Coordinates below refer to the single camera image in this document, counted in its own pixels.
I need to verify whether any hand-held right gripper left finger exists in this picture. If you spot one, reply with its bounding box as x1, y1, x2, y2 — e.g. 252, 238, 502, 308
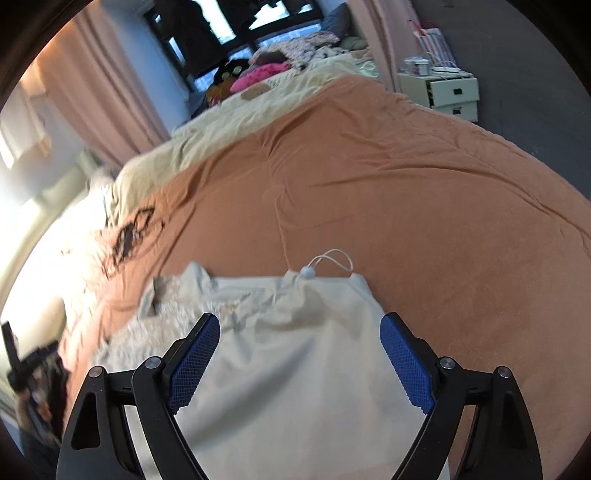
55, 312, 221, 480

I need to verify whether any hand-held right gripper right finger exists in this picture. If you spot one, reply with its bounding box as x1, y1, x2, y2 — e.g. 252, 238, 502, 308
379, 312, 544, 480

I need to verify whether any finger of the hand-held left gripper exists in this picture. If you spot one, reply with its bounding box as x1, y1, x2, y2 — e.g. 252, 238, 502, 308
1, 320, 25, 394

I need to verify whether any beige zip jacket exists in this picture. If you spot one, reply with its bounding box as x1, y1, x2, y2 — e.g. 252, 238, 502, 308
90, 249, 451, 480

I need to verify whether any floral clothes pile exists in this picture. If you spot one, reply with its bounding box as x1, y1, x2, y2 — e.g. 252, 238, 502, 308
276, 31, 343, 71

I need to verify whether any white padded headboard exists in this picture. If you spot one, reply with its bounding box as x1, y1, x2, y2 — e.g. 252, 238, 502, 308
0, 157, 116, 326

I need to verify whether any brown blanket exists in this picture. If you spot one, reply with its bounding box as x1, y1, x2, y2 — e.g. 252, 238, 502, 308
59, 74, 591, 480

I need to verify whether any cream blanket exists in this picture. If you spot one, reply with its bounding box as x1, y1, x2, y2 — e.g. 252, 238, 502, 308
112, 92, 296, 223

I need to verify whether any white hanging shirt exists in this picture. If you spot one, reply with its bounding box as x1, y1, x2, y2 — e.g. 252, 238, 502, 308
0, 84, 52, 168

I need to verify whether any white nightstand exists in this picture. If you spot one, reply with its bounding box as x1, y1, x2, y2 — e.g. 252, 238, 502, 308
396, 69, 480, 123

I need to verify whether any black plush toy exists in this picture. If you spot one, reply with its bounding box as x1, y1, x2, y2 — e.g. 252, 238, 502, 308
205, 57, 250, 108

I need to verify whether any pink curtain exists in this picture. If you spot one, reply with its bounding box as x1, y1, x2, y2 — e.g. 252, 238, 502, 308
38, 8, 172, 158
346, 0, 400, 92

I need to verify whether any pink plush pillow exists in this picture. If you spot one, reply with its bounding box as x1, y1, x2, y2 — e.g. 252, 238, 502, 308
229, 62, 293, 93

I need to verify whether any small white box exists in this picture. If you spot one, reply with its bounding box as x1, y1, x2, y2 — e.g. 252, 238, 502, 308
403, 56, 433, 76

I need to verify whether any cream bear-print quilt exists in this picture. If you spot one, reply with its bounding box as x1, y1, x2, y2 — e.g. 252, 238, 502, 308
185, 50, 385, 136

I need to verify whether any striped gift bag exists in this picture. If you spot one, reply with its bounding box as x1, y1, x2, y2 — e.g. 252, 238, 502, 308
406, 19, 458, 71

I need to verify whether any dark hanging coat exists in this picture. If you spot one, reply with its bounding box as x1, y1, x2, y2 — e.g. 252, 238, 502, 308
159, 0, 223, 78

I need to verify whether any grey pillow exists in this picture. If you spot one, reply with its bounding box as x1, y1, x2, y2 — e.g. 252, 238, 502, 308
322, 4, 357, 38

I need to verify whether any black cable bundle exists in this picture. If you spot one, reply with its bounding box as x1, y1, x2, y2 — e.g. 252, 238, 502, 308
99, 208, 167, 280

